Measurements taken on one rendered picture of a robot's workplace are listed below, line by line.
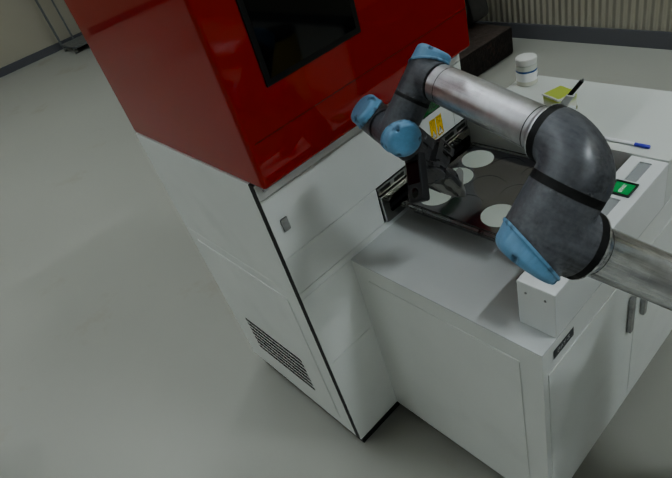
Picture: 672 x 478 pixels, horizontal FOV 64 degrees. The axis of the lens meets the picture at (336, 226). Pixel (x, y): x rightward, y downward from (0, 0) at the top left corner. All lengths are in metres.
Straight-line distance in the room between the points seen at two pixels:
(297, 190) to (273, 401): 1.25
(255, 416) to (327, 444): 0.36
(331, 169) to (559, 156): 0.77
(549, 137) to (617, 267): 0.23
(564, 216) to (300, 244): 0.82
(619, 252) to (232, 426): 1.87
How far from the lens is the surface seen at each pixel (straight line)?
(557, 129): 0.87
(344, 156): 1.50
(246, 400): 2.51
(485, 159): 1.79
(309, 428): 2.32
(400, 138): 1.09
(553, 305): 1.27
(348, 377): 1.88
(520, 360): 1.39
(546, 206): 0.84
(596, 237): 0.89
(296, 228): 1.45
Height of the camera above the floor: 1.87
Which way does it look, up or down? 36 degrees down
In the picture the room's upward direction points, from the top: 18 degrees counter-clockwise
